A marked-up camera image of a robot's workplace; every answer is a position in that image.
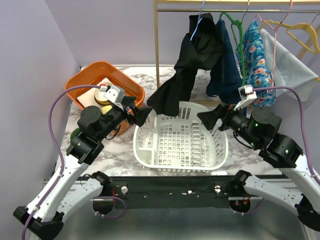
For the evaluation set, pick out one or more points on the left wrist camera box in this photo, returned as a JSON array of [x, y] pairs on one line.
[[115, 94]]

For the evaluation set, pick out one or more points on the light grey cloth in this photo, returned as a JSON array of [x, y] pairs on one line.
[[304, 79]]

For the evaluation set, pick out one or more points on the black mounting base bar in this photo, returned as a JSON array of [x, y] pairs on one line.
[[163, 192]]

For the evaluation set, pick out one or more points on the pink wire hanger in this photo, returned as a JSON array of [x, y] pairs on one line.
[[279, 60]]

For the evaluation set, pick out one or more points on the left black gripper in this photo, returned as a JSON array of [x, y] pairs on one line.
[[140, 113]]

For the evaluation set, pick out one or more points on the black skirt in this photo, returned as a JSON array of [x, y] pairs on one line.
[[200, 49]]

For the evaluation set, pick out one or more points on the yellow cup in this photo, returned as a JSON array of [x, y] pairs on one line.
[[106, 108]]

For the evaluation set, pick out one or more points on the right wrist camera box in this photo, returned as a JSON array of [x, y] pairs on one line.
[[247, 96]]

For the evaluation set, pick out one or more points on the orange plastic bin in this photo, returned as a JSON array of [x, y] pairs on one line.
[[103, 73]]

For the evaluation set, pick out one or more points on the wooden clothes rack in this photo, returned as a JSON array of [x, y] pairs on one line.
[[210, 6]]

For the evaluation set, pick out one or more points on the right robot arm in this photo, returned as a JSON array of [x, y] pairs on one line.
[[260, 130]]

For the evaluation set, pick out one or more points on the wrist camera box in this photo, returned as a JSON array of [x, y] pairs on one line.
[[247, 96], [115, 94]]

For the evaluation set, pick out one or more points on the green floral mug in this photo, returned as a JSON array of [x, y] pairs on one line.
[[74, 133]]

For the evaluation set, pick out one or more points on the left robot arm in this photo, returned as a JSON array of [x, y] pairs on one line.
[[46, 214]]

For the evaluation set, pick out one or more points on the blue floral garment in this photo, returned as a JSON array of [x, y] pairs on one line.
[[253, 60]]

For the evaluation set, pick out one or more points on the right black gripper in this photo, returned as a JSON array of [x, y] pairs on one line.
[[224, 111]]

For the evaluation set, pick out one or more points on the white plastic laundry basket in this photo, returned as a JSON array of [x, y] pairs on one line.
[[180, 143]]

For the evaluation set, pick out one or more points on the patterned ceramic bowl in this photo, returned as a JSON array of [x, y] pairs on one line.
[[100, 99]]

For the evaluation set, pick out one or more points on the blue denim shorts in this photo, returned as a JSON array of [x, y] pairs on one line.
[[225, 78]]

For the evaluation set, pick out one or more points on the white square plate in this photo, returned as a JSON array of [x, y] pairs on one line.
[[87, 98]]

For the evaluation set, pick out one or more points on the light blue wire hanger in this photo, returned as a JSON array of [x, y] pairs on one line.
[[198, 20]]

